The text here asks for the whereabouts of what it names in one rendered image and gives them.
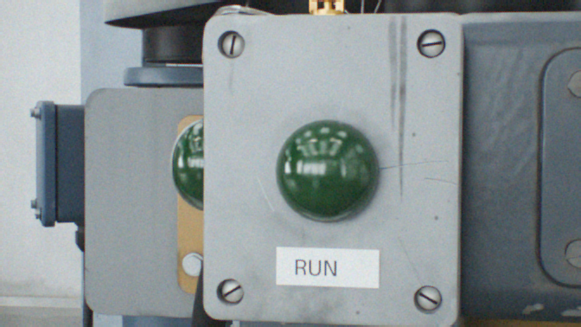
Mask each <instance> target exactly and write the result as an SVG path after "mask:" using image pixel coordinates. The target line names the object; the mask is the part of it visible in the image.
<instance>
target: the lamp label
mask: <svg viewBox="0 0 581 327"><path fill-rule="evenodd" d="M379 276H380V250H377V249H346V248H316V247H277V285H319V286H344V287H370V288H379Z"/></svg>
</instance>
